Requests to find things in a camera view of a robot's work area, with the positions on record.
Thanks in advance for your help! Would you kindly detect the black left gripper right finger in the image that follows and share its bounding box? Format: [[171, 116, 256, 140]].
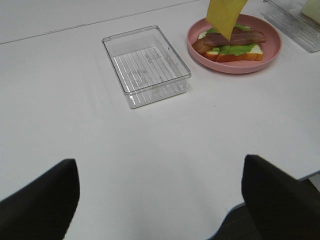
[[241, 154, 320, 240]]

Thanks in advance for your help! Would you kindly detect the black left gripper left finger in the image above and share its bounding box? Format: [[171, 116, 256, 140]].
[[0, 159, 80, 240]]

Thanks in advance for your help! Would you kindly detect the bread slice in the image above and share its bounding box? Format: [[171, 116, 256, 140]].
[[301, 0, 320, 24], [197, 28, 264, 63]]

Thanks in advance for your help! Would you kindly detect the green lettuce leaf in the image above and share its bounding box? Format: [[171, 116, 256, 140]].
[[198, 23, 259, 56]]

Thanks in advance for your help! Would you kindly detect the bacon strip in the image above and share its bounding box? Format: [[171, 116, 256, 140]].
[[192, 30, 267, 54]]

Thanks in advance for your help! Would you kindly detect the yellow cheese slice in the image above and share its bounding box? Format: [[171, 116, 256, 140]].
[[205, 0, 248, 40]]

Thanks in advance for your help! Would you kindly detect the pink round plate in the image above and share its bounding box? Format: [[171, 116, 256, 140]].
[[187, 14, 282, 74]]

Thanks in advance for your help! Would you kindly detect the clear left plastic tray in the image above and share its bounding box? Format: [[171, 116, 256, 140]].
[[102, 25, 191, 109]]

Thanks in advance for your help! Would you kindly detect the clear plastic tray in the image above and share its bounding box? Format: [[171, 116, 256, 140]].
[[102, 25, 191, 109], [261, 0, 320, 53]]

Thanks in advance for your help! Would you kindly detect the clear right plastic tray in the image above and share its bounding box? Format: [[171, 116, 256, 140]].
[[261, 0, 320, 53]]

